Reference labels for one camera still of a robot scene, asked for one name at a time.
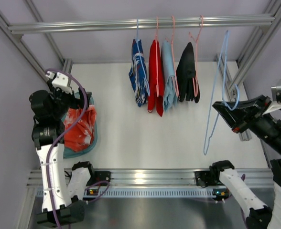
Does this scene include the orange white trousers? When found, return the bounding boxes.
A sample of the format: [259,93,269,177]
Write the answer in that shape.
[64,104,97,153]

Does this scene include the light blue hanger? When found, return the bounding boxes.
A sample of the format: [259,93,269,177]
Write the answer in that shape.
[203,30,240,156]
[136,19,150,96]

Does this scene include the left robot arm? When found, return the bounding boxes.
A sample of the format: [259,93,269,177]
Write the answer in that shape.
[29,88,94,229]

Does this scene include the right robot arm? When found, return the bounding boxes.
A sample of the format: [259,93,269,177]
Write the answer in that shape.
[209,95,281,229]

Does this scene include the black trousers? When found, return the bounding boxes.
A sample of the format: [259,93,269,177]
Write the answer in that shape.
[176,42,200,104]

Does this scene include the blue patterned trousers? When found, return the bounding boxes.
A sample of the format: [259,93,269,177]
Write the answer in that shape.
[129,39,149,107]

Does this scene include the light blue trousers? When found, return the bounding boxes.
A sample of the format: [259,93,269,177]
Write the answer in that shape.
[161,40,178,112]

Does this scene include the red trousers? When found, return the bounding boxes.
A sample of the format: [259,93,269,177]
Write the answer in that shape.
[147,40,165,117]

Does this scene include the pink hanger with black trousers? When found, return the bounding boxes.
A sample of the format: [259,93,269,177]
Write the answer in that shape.
[189,15,204,98]

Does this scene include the pink hanger with red trousers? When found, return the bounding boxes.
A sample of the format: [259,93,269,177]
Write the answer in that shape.
[154,17,159,97]

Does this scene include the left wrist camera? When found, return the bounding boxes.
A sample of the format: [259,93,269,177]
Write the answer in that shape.
[45,71,73,94]

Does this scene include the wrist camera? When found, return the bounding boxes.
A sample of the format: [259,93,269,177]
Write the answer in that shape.
[45,71,73,94]
[263,79,281,115]

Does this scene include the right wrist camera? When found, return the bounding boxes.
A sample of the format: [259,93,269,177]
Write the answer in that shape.
[263,79,281,115]

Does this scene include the aluminium frame right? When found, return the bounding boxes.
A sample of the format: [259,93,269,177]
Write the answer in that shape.
[214,0,281,142]

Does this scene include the aluminium frame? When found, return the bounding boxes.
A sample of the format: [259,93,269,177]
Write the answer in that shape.
[214,0,281,142]
[0,0,73,82]

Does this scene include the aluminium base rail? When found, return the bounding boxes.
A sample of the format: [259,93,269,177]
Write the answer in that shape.
[25,167,281,189]

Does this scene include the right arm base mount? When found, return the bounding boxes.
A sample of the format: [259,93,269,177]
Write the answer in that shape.
[195,170,222,187]

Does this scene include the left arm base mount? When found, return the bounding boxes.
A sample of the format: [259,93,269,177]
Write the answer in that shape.
[90,170,111,187]

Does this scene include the slotted cable duct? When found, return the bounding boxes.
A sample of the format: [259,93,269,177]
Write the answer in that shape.
[35,188,230,199]

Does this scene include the aluminium hanging rail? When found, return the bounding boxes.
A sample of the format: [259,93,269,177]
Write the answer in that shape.
[8,14,275,34]

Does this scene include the aluminium frame left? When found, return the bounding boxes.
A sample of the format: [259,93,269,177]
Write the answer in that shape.
[0,0,73,82]

